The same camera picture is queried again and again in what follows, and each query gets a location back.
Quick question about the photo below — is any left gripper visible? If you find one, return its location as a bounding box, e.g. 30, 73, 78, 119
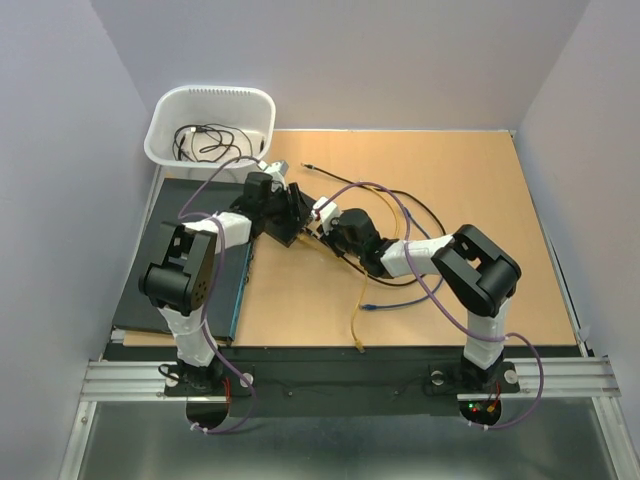
260, 182, 311, 227

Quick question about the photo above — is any small black network switch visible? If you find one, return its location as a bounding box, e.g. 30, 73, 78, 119
265, 221, 305, 248

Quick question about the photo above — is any long black ethernet cable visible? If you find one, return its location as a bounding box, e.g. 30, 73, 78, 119
299, 162, 447, 287

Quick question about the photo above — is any blue ethernet cable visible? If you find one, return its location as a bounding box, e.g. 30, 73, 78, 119
360, 207, 446, 312

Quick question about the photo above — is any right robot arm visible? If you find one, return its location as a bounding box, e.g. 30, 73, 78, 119
312, 200, 522, 390

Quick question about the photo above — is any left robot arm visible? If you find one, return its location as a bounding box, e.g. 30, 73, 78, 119
138, 172, 311, 395

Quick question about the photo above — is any white plastic bin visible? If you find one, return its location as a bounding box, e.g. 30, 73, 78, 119
144, 85, 276, 183

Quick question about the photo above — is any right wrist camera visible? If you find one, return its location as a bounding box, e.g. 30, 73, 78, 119
309, 197, 342, 239

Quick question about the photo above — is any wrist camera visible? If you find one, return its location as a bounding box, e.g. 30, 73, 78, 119
257, 160, 289, 188
309, 197, 342, 239

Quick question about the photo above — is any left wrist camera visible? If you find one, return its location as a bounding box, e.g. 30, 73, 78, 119
257, 160, 289, 188

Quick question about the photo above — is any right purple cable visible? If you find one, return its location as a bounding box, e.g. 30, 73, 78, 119
319, 182, 546, 431

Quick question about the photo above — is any purple cable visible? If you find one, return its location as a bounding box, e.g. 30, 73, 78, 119
177, 155, 266, 435
319, 182, 546, 431

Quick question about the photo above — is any short yellow ethernet cable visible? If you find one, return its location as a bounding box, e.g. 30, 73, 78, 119
349, 277, 370, 351

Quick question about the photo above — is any black cable in bin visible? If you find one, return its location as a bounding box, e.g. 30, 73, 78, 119
172, 123, 266, 165

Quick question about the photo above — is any large black rack switch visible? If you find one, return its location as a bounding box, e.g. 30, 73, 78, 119
113, 179, 253, 344

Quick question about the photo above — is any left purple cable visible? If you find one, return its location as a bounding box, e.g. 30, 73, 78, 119
177, 155, 266, 435

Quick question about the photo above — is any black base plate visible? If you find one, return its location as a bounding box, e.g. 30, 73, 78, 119
105, 345, 519, 433

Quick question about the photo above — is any aluminium rail frame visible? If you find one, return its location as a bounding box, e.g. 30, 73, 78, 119
60, 347, 636, 479

